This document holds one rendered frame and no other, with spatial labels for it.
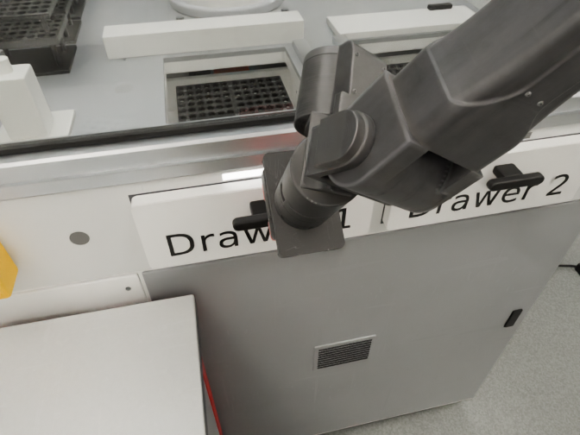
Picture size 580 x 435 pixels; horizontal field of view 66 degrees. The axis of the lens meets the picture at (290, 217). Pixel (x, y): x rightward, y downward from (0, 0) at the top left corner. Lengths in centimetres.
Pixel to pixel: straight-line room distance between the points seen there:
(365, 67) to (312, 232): 16
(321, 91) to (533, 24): 16
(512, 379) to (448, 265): 81
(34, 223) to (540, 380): 139
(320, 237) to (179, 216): 18
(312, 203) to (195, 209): 22
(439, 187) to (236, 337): 55
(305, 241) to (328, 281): 29
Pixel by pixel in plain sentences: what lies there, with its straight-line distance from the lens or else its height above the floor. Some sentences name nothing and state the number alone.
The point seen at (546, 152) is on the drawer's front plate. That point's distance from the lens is 67.
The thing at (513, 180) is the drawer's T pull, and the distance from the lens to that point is 61.
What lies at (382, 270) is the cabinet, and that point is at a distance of 73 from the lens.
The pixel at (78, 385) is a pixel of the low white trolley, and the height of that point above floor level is 76.
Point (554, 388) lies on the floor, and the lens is 159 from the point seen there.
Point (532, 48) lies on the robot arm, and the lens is 24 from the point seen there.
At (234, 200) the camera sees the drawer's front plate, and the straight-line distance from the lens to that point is 52.
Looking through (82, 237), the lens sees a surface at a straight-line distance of 58.
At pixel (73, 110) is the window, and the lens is 50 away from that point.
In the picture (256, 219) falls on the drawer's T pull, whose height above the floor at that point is 91.
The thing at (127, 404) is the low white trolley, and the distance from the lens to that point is 57.
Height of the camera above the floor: 126
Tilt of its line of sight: 44 degrees down
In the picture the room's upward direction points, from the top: straight up
